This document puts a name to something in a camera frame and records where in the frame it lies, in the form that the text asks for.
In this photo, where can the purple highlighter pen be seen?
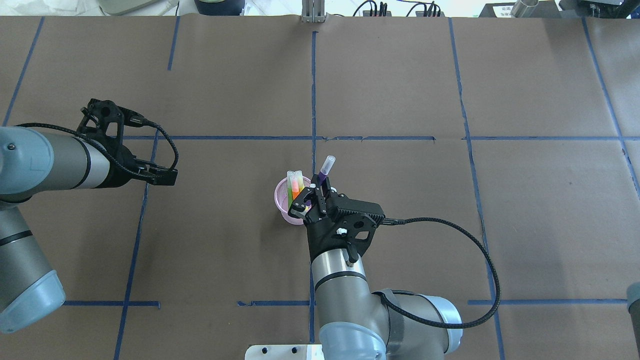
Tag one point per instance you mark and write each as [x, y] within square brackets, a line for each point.
[325, 170]

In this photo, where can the orange black connector strip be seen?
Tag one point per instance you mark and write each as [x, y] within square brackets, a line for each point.
[399, 8]

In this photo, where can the yellow highlighter pen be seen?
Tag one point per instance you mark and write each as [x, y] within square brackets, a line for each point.
[299, 178]

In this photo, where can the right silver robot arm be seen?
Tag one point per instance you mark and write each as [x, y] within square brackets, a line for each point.
[357, 323]

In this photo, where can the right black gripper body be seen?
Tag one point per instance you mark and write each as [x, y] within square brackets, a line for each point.
[320, 237]

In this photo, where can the green highlighter pen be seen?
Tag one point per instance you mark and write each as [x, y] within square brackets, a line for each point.
[289, 187]

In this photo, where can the small metal cup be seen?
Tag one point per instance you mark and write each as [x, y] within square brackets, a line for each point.
[523, 8]

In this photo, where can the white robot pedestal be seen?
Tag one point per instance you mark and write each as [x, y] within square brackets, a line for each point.
[284, 352]

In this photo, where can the orange highlighter pen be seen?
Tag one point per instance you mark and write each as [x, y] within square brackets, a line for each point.
[294, 187]

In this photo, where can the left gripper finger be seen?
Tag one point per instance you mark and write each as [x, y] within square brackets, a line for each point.
[152, 167]
[158, 178]

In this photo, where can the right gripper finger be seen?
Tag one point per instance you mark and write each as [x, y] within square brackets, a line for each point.
[318, 200]
[330, 199]

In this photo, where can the pink mesh pen holder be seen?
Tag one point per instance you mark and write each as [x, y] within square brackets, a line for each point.
[280, 199]

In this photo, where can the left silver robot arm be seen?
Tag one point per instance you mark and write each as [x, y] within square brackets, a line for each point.
[39, 157]

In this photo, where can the aluminium frame post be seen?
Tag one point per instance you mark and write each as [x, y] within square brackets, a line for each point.
[313, 11]

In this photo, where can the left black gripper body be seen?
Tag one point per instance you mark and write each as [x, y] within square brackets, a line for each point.
[119, 172]

